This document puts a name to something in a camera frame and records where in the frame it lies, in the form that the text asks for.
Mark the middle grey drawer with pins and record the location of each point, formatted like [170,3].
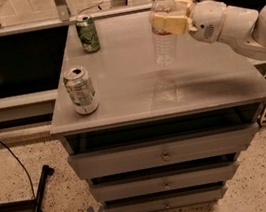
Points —
[163,182]

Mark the black metal stand base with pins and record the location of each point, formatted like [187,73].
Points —
[31,205]

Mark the grey drawer cabinet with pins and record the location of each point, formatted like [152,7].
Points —
[210,88]

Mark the bottom grey drawer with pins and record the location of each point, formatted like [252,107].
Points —
[176,200]

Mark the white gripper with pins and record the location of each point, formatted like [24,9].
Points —
[207,21]

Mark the clear plastic water bottle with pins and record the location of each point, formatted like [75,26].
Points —
[164,43]

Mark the white green soda can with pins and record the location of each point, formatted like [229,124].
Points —
[80,88]

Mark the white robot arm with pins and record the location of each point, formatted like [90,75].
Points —
[242,29]

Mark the top grey drawer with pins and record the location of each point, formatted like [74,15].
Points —
[108,162]

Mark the dark green soda can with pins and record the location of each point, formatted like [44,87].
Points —
[87,33]

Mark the grey drawer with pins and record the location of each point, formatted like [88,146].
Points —
[176,200]
[108,162]
[163,182]

